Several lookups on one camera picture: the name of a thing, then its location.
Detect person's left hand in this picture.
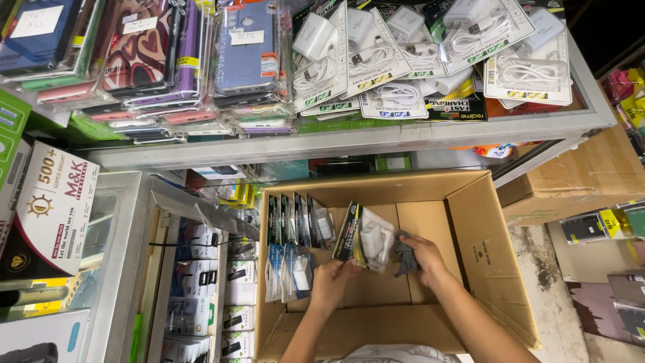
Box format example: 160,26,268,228
309,258,364,313

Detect heap of pink yellow packets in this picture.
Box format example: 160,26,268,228
601,67,645,163

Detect glass display counter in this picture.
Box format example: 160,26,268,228
66,30,618,190

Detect large open cardboard box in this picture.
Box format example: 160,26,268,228
253,169,542,363

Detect green box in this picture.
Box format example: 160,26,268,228
0,90,32,188

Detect pile of packed phone cases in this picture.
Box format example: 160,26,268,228
0,0,298,146

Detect pile of white charger packets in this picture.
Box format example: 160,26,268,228
291,0,574,124

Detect green marker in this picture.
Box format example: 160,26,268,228
129,313,144,363

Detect white blue box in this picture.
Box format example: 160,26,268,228
0,308,91,363

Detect white carton with sun print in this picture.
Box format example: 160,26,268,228
0,140,101,281

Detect grey cloth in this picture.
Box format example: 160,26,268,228
393,230,420,278

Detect closed brown carton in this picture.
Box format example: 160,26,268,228
496,125,645,227

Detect person's patterned white shirt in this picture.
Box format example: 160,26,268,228
322,344,462,363

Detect heap of dark phone cases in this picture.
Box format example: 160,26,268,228
559,201,645,350

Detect shelf of white boxes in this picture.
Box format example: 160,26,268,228
160,222,259,363

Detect yellow boxes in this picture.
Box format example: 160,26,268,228
219,183,257,210

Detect blue charger packet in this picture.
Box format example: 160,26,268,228
265,244,285,304
281,244,316,304

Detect person's right hand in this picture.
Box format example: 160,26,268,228
398,234,450,291

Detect black yellow charger packet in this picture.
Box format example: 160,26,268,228
333,201,397,274

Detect metal glass display cabinet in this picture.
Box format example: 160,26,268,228
76,170,260,363

